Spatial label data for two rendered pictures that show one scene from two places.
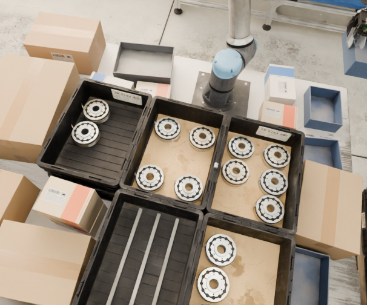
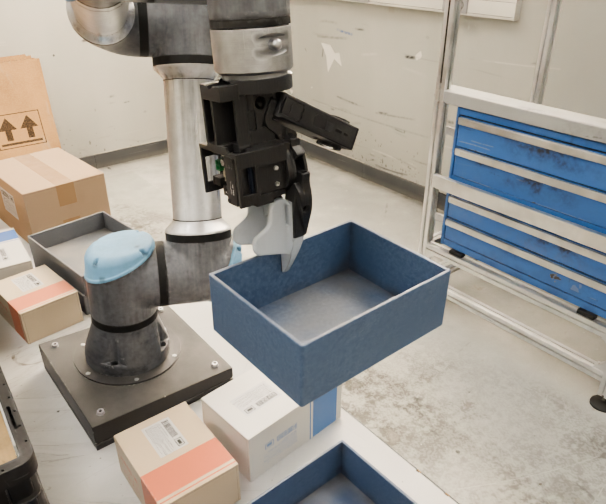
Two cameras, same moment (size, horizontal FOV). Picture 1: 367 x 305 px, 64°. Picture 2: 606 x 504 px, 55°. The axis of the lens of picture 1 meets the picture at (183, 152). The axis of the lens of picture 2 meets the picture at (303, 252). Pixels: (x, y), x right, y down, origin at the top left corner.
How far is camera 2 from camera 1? 1.18 m
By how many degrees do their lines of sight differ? 45
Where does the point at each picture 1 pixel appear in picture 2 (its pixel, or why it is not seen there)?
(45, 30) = (27, 162)
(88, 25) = (78, 173)
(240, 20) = (174, 174)
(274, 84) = (244, 382)
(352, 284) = not seen: outside the picture
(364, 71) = (240, 329)
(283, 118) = (167, 462)
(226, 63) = (103, 248)
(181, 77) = not seen: hidden behind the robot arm
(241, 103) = (149, 388)
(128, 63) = (80, 245)
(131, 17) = not seen: hidden behind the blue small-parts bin
